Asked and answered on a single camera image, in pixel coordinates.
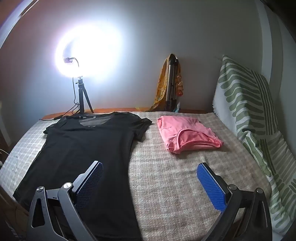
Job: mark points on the beige plaid blanket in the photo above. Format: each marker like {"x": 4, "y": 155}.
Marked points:
{"x": 173, "y": 180}

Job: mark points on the green leaf patterned cushion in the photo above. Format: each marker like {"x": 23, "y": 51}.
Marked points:
{"x": 245, "y": 97}

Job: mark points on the silver folded tripod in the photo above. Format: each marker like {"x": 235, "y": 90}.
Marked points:
{"x": 171, "y": 78}

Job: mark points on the orange leaf print bed sheet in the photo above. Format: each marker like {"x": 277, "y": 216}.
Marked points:
{"x": 104, "y": 110}

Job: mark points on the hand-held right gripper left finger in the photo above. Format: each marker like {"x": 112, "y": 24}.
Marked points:
{"x": 92, "y": 178}

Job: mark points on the gooseneck phone clip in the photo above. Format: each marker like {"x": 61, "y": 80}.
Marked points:
{"x": 67, "y": 60}

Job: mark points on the small light blue object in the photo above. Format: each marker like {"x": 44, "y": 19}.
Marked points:
{"x": 177, "y": 107}

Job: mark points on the pink folded shirt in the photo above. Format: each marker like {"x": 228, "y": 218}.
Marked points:
{"x": 175, "y": 129}

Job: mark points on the yellow patterned cloth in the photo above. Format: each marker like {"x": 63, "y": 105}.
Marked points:
{"x": 161, "y": 88}

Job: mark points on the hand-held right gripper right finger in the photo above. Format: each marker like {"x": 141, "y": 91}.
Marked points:
{"x": 210, "y": 185}

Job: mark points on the black t-shirt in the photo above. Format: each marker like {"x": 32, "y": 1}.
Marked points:
{"x": 81, "y": 143}

